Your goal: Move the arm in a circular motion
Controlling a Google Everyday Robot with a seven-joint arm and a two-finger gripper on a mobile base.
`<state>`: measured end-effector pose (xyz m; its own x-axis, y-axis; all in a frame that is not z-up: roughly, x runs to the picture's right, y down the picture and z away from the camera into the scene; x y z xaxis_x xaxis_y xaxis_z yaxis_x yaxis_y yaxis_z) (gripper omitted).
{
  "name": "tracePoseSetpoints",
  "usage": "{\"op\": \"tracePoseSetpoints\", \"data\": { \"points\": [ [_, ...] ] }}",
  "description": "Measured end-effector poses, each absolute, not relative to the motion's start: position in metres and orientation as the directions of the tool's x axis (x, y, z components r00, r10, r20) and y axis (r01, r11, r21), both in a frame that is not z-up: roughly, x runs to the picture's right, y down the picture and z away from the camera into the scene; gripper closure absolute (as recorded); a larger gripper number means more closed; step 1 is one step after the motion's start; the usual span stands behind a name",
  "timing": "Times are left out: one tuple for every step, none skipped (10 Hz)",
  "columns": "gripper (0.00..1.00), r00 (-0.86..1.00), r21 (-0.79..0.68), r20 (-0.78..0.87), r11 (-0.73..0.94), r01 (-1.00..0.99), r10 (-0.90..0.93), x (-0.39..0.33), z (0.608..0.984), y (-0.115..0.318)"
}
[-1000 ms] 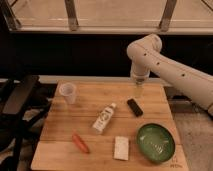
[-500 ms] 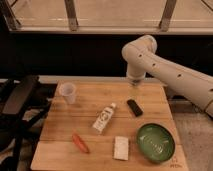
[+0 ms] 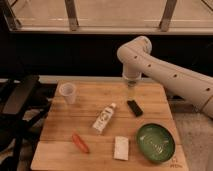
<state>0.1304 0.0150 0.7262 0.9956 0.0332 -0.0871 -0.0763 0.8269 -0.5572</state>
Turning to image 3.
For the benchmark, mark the translucent gripper tip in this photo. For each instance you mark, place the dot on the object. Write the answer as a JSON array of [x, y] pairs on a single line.
[[131, 89]]

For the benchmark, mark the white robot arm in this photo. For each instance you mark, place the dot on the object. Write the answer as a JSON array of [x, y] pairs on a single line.
[[192, 86]]

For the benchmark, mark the black rectangular block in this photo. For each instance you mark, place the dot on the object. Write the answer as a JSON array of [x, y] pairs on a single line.
[[135, 108]]

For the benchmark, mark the white plastic bottle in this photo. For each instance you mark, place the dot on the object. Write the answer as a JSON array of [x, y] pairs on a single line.
[[104, 117]]

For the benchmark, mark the white sponge block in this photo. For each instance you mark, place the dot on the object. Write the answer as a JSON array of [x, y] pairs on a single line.
[[121, 148]]

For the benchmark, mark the green bowl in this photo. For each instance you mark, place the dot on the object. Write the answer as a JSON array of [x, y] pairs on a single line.
[[155, 142]]

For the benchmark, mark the clear plastic cup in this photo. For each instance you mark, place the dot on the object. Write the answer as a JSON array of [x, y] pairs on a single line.
[[68, 91]]

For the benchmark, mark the orange carrot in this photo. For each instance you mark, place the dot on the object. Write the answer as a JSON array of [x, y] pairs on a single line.
[[80, 143]]

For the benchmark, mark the black chair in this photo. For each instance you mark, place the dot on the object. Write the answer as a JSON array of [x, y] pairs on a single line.
[[24, 107]]

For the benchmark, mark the window frame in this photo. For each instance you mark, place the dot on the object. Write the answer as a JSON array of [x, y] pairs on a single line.
[[146, 17]]

